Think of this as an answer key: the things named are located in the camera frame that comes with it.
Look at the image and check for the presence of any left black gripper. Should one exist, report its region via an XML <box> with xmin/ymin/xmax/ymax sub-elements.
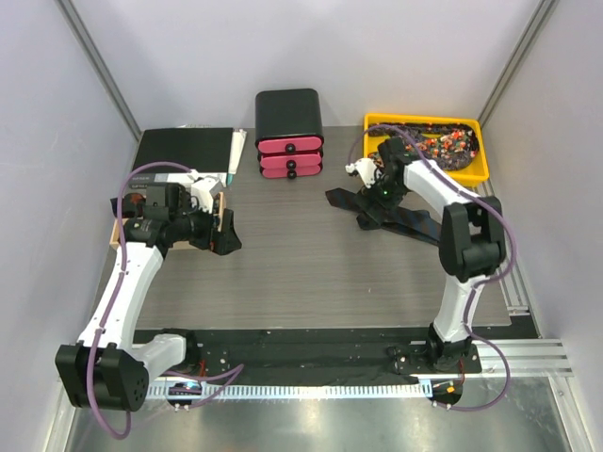
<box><xmin>170</xmin><ymin>197</ymin><xmax>241</xmax><ymax>255</ymax></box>

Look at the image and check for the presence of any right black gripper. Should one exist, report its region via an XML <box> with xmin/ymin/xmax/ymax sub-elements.
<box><xmin>353</xmin><ymin>167</ymin><xmax>410</xmax><ymax>227</ymax></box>

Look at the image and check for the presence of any blue brown striped tie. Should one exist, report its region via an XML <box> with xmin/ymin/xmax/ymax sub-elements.
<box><xmin>325</xmin><ymin>188</ymin><xmax>441</xmax><ymax>246</ymax></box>

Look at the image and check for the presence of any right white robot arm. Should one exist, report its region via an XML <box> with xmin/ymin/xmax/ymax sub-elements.
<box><xmin>345</xmin><ymin>137</ymin><xmax>507</xmax><ymax>372</ymax></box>

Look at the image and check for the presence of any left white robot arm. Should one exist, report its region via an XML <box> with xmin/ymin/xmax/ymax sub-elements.
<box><xmin>55</xmin><ymin>176</ymin><xmax>242</xmax><ymax>412</ymax></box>

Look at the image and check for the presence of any black flat box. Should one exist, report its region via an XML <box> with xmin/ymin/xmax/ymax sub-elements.
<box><xmin>133</xmin><ymin>127</ymin><xmax>235</xmax><ymax>186</ymax></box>

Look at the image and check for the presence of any rolled red dark tie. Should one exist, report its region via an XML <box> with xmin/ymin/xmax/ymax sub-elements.
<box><xmin>110</xmin><ymin>193</ymin><xmax>146</xmax><ymax>218</ymax></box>

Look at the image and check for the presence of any colourful floral tie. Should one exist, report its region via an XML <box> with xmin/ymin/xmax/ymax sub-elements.
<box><xmin>367</xmin><ymin>122</ymin><xmax>481</xmax><ymax>171</ymax></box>

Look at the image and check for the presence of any black pink drawer box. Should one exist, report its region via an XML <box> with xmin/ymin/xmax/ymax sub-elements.
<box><xmin>254</xmin><ymin>88</ymin><xmax>324</xmax><ymax>180</ymax></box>

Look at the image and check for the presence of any wooden compartment organizer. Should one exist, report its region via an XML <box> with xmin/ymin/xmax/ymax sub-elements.
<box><xmin>110</xmin><ymin>186</ymin><xmax>227</xmax><ymax>251</ymax></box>

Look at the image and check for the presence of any yellow plastic tray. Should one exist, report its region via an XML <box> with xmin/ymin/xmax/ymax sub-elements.
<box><xmin>363</xmin><ymin>113</ymin><xmax>489</xmax><ymax>188</ymax></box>

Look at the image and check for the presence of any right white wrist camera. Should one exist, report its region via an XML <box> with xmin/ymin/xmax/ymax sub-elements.
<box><xmin>345</xmin><ymin>157</ymin><xmax>381</xmax><ymax>188</ymax></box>

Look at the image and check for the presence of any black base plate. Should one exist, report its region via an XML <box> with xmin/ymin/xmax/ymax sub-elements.
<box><xmin>136</xmin><ymin>327</ymin><xmax>482</xmax><ymax>387</ymax></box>

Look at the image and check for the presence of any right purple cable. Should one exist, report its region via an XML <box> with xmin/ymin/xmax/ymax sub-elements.
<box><xmin>348</xmin><ymin>124</ymin><xmax>519</xmax><ymax>413</ymax></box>

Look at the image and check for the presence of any purple cable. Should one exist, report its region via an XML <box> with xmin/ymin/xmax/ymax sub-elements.
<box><xmin>89</xmin><ymin>161</ymin><xmax>199</xmax><ymax>442</ymax></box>
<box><xmin>348</xmin><ymin>124</ymin><xmax>519</xmax><ymax>413</ymax></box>

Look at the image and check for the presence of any white slotted cable duct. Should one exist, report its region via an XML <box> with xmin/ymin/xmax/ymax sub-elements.
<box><xmin>147</xmin><ymin>379</ymin><xmax>432</xmax><ymax>402</ymax></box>

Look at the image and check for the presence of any aluminium frame rail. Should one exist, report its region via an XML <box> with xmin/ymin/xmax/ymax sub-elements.
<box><xmin>477</xmin><ymin>339</ymin><xmax>573</xmax><ymax>378</ymax></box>

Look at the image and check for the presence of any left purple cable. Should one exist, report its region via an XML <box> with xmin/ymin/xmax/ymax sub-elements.
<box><xmin>89</xmin><ymin>161</ymin><xmax>199</xmax><ymax>442</ymax></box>

